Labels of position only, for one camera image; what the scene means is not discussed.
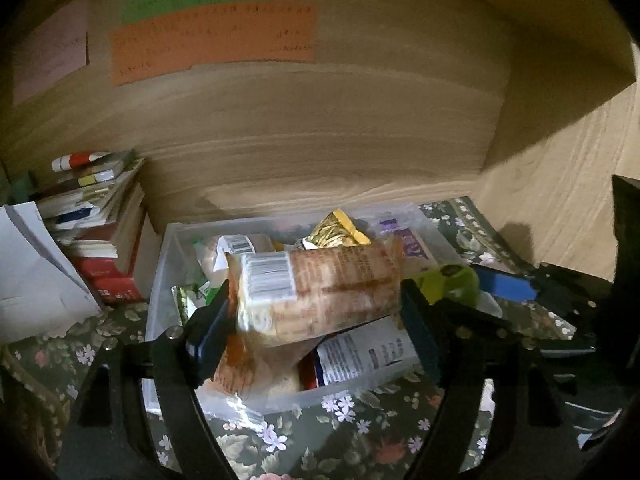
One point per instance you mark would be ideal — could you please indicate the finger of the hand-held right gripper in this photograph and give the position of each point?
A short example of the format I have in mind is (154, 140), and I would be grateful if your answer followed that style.
(565, 347)
(505, 284)

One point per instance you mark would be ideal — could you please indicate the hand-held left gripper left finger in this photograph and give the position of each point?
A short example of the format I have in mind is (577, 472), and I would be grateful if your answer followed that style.
(215, 320)

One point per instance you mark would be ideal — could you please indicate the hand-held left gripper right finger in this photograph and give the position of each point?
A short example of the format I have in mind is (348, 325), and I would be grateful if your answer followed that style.
(420, 330)

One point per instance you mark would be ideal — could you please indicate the small bread packet green trim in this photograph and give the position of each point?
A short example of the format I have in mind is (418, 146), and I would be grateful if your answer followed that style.
(192, 302)

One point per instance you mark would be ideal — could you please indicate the clear plastic bin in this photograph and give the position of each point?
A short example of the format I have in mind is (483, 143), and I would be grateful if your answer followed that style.
(165, 280)

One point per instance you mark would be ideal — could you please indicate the blue white snack packet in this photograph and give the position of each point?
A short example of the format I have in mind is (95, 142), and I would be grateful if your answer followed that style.
(360, 355)

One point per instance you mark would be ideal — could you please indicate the clear brown bread packet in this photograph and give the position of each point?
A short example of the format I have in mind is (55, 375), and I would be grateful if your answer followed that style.
(220, 255)

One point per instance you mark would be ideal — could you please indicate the purple white packet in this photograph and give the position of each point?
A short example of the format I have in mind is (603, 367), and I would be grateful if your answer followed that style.
(407, 242)

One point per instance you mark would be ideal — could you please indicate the square cake packet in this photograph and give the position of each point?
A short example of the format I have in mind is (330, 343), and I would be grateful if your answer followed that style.
(320, 285)

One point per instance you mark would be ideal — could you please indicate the yellow snack packet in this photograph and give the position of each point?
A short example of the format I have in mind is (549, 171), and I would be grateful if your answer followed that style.
(337, 230)

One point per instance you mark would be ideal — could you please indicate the floral tablecloth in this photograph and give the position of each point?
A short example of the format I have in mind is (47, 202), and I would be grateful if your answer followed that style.
(350, 425)

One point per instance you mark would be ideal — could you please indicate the stack of books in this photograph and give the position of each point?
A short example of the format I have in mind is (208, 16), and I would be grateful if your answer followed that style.
(110, 240)

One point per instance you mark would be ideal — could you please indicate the white paper envelopes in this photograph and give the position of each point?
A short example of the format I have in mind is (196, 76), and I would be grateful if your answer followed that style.
(35, 270)

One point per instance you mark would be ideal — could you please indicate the red white tube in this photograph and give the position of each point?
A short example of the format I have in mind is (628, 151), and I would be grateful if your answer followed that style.
(80, 160)

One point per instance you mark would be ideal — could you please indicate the orange sticky note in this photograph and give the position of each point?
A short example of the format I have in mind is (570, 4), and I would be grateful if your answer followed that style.
(215, 40)

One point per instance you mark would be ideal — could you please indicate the pink sticky note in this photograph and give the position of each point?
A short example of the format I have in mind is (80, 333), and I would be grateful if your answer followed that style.
(50, 50)

